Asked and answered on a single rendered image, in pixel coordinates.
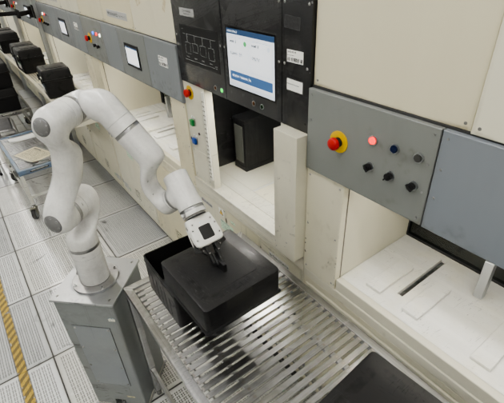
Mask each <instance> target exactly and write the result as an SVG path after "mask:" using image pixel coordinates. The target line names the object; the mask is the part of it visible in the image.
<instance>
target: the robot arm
mask: <svg viewBox="0 0 504 403"><path fill-rule="evenodd" d="M90 119H92V120H94V121H96V122H99V123H101V124H102V125H103V126H104V127H105V128H106V130H107V131H108V132H109V133H110V134H111V135H112V136H113V137H114V138H115V139H116V141H117V142H118V143H119V144H120V145H121V146H122V147H123V148H124V149H125V150H126V151H127V152H128V153H129V154H130V155H131V156H132V158H133V159H134V160H135V161H136V162H137V163H138V164H139V166H140V183H141V187H142V191H143V193H144V194H145V195H146V197H147V198H148V199H149V201H150V202H151V203H152V204H153V205H154V206H155V207H156V208H157V209H158V210H159V211H160V212H161V213H164V214H172V213H173V212H175V211H177V210H178V212H179V213H180V214H181V217H182V219H183V221H186V222H185V223H184V224H185V227H186V232H187V235H188V237H189V239H190V243H191V245H192V246H193V248H194V254H201V253H202V254H204V255H206V256H208V257H209V259H210V261H211V263H212V264H213V265H214V266H216V265H219V263H218V260H217V258H216V257H215V255H214V253H212V252H211V250H210V248H209V246H208V245H210V244H212V246H213V247H214V251H215V254H216V255H217V256H218V257H219V258H221V259H222V260H223V259H224V257H223V256H222V253H221V251H220V249H221V245H222V243H223V242H224V241H225V240H226V238H225V237H224V236H223V233H222V231H221V229H220V227H219V225H218V223H217V222H216V221H215V220H214V218H213V216H212V215H211V214H210V212H206V211H205V210H206V207H205V206H204V204H203V202H202V199H201V198H200V196H199V194H198V191H197V190H196V188H195V186H194V183H193V182H192V180H191V178H190V176H189V174H188V173H187V171H186V169H180V170H175V171H174V172H172V173H170V174H168V175H166V176H165V177H164V179H163V181H164V183H165V185H166V190H164V189H163V188H162V187H161V185H160V184H159V182H158V179H157V170H158V167H159V166H160V165H161V163H162V161H163V159H164V157H165V154H164V151H163V150H162V148H161V147H160V145H159V144H158V143H157V142H156V141H155V140H154V139H153V138H152V137H151V136H150V134H149V133H148V132H147V131H146V130H145V128H144V127H143V126H142V125H141V124H140V123H139V121H138V120H137V119H136V118H135V117H134V116H133V114H132V113H131V112H130V111H129V110H128V109H127V108H126V107H125V106H124V105H123V104H122V103H121V102H120V100H119V99H118V98H117V97H116V96H115V95H113V94H112V93H111V92H110V91H108V90H104V89H98V88H95V89H88V90H83V89H79V90H75V91H72V92H70V93H68V94H65V95H63V96H62V97H60V98H58V99H56V100H54V101H52V102H50V103H48V104H46V105H44V106H43V107H41V108H40V109H38V110H37V111H36V112H35V113H34V115H33V117H32V120H31V128H32V131H33V133H34V136H35V137H36V138H37V139H38V140H39V141H41V142H42V143H44V144H45V145H46V146H47V148H48V150H49V151H50V157H51V165H52V179H51V183H50V187H49V190H48V193H47V195H46V200H45V203H44V207H43V212H42V216H43V221H44V223H45V225H46V227H47V228H48V229H49V230H51V231H52V232H54V233H66V245H67V248H68V250H69V252H70V256H71V258H72V260H73V263H74V266H75V269H76V274H75V276H74V278H73V281H72V286H73V288H74V290H75V291H76V292H77V293H80V294H85V295H91V294H96V293H101V292H102V291H104V290H106V289H109V288H110V287H111V286H112V285H113V284H114V283H115V282H116V281H117V279H118V275H119V272H118V268H117V266H116V265H114V264H113V263H110V262H106V258H105V255H104V253H103V250H102V246H101V243H100V241H99V238H98V234H97V225H98V218H99V213H100V200H99V196H98V193H97V192H96V190H95V189H94V188H93V187H92V186H89V185H87V184H81V182H82V175H83V156H82V150H81V148H80V146H79V145H78V144H77V143H75V142H73V141H71V140H70V132H71V130H72V129H73V128H75V127H76V126H79V125H80V124H82V123H83V122H85V121H87V120H90ZM219 239H220V240H219ZM218 240H219V242H218ZM223 261H224V260H223Z"/></svg>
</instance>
